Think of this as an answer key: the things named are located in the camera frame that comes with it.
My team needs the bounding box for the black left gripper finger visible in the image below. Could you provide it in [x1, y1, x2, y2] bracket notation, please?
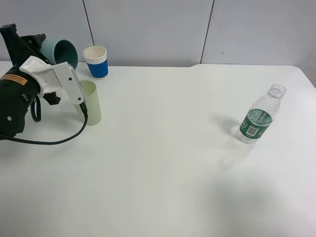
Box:
[21, 33, 62, 106]
[0, 24, 49, 66]

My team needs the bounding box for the teal plastic cup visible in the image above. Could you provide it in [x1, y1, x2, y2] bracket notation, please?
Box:
[40, 39, 79, 69]

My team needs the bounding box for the pale yellow plastic cup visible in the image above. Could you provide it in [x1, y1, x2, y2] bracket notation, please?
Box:
[80, 80, 102, 125]

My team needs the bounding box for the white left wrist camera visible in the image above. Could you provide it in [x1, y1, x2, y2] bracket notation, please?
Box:
[19, 56, 86, 105]

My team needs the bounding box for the black left camera cable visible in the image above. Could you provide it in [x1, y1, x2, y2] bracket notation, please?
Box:
[0, 95, 89, 146]

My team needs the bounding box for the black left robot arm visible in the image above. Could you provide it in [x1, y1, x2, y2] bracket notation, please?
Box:
[0, 24, 49, 137]

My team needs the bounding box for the blue white paper cup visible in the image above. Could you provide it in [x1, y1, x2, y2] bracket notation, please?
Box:
[83, 45, 109, 79]

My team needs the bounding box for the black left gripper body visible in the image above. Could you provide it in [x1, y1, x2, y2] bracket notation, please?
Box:
[0, 64, 40, 109]

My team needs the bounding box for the clear bottle green label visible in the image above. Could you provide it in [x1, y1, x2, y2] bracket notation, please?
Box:
[237, 84, 286, 144]

